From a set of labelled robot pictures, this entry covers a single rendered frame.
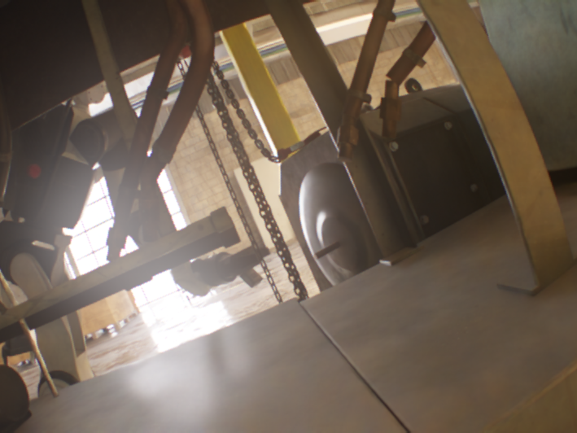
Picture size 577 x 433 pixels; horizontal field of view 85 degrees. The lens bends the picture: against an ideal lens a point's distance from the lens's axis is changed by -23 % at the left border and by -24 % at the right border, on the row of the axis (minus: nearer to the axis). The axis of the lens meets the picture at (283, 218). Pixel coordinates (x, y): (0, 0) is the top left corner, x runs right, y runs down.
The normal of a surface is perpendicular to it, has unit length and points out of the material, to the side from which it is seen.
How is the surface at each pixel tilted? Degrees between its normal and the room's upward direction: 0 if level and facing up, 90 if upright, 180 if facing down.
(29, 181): 118
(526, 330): 0
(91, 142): 108
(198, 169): 90
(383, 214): 90
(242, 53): 90
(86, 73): 90
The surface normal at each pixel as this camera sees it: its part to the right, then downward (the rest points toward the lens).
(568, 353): -0.40, -0.91
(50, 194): 0.83, 0.32
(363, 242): -0.79, 0.36
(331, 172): -0.85, 0.16
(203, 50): 0.18, 0.43
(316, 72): 0.11, -0.04
